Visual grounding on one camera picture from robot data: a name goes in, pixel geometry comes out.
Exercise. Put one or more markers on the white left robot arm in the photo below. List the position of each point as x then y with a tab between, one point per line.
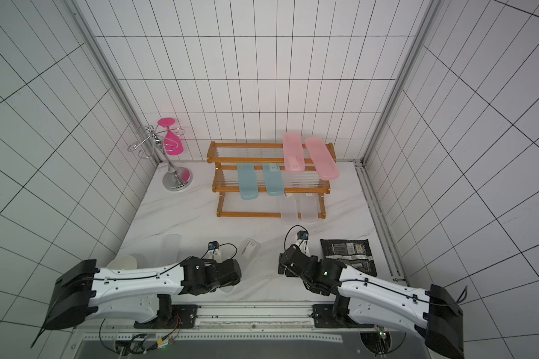
87	292

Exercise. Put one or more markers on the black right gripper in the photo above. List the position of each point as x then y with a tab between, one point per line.
285	262

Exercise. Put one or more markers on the black patterned pouch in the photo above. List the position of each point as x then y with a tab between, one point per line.
355	252

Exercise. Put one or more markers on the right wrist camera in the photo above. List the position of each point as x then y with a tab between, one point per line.
302	235

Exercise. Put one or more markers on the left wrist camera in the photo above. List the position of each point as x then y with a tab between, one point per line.
212	246

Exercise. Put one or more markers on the chrome stand with pink ornaments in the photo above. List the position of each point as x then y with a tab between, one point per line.
163	142

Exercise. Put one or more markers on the wooden two-tier shelf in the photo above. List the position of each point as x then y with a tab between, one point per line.
226	156

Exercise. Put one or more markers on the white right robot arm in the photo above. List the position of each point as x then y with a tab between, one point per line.
363	301

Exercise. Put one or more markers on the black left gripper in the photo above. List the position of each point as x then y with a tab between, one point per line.
232	282

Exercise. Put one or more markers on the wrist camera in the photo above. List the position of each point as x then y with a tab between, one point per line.
212	246
302	235

